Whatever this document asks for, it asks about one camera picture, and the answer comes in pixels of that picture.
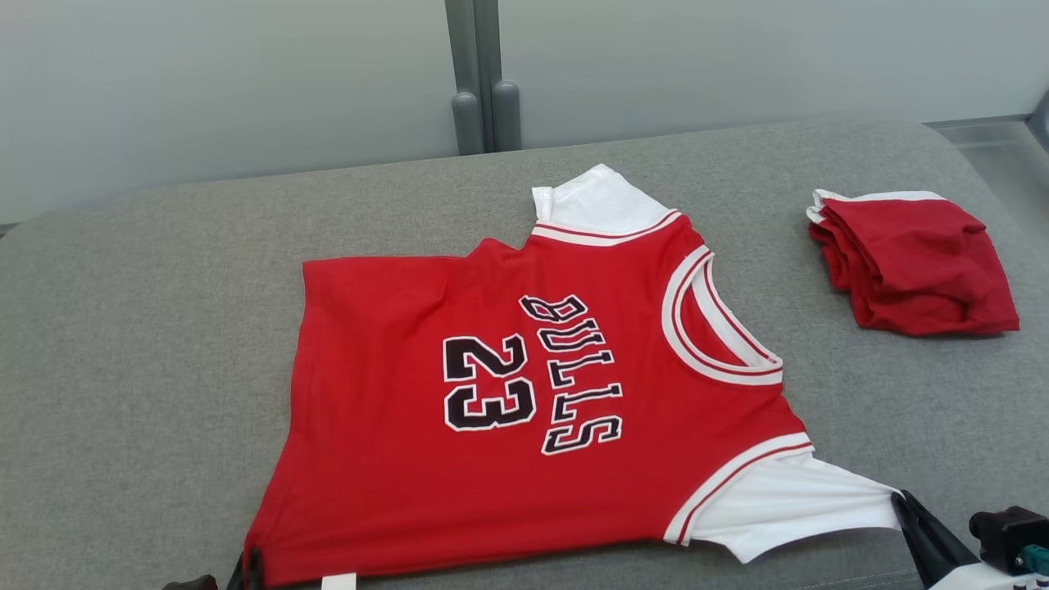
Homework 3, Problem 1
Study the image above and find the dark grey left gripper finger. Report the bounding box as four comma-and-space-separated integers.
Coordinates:
228, 549, 263, 590

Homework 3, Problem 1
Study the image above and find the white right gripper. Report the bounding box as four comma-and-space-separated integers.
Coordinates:
892, 490, 1049, 590

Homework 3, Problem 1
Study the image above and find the red Bulls 23 jersey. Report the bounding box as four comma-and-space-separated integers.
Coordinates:
243, 164, 902, 590

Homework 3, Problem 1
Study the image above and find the red shorts white trim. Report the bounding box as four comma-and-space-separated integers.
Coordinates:
806, 189, 1020, 337

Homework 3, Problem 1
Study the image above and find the grey fabric sofa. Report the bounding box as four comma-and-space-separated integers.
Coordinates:
0, 119, 1049, 590

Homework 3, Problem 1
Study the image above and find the grey partition frame post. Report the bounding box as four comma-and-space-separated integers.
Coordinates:
445, 0, 484, 156
475, 0, 523, 152

